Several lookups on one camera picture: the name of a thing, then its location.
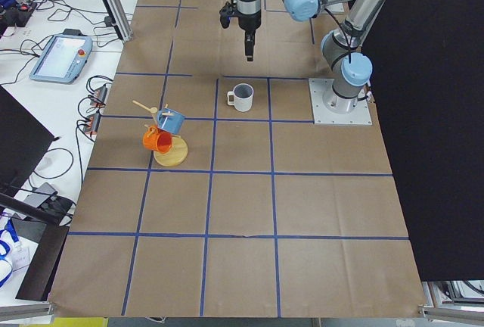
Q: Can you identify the blue teach pendant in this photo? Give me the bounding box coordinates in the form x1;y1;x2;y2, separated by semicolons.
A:
29;34;92;84

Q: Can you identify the blue mug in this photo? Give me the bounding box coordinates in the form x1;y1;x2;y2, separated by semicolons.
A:
157;107;185;135

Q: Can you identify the black monitor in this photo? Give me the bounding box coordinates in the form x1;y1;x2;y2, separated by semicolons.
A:
1;89;61;225

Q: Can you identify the orange mug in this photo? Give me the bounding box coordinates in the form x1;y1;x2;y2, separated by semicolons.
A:
142;126;172;154

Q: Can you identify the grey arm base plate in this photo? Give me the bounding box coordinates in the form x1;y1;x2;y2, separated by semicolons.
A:
309;78;372;126

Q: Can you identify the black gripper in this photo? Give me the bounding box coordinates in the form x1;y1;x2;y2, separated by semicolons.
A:
238;11;262;61

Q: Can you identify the wooden mug tree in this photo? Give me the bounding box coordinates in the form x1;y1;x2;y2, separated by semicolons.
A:
132;100;188;167

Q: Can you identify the white grey mug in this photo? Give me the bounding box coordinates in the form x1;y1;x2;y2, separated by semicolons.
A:
227;83;254;112

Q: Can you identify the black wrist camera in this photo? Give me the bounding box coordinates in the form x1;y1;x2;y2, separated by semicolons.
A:
219;2;237;29

